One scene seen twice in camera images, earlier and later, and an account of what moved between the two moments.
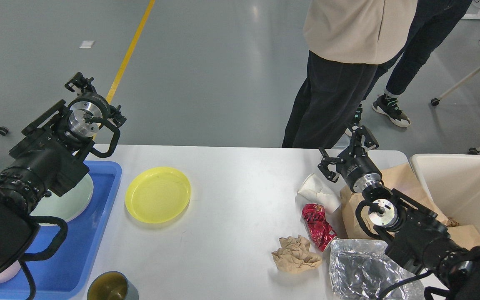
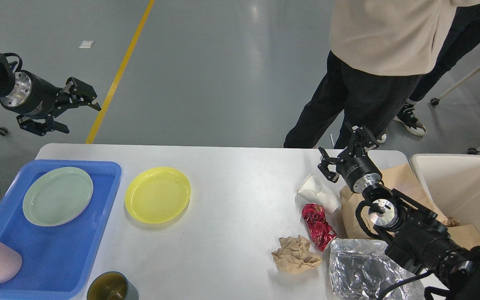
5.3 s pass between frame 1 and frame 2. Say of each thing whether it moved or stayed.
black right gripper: stayed
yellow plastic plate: stayed
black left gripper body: moved
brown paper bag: stayed
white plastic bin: stayed
